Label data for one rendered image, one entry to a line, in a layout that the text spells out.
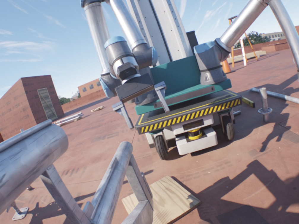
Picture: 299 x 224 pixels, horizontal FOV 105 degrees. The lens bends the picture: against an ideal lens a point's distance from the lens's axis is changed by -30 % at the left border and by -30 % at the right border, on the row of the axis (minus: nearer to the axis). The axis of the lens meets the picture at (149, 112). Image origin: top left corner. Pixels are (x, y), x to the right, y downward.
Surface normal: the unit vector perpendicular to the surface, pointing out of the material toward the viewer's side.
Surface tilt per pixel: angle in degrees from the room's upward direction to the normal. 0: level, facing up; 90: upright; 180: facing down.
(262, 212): 0
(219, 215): 0
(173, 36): 90
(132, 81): 67
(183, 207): 0
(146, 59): 105
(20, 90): 90
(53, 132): 56
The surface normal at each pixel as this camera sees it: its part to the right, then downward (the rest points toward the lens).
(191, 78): -0.08, 0.26
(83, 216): 0.95, -0.29
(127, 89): -0.10, -0.16
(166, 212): -0.31, -0.92
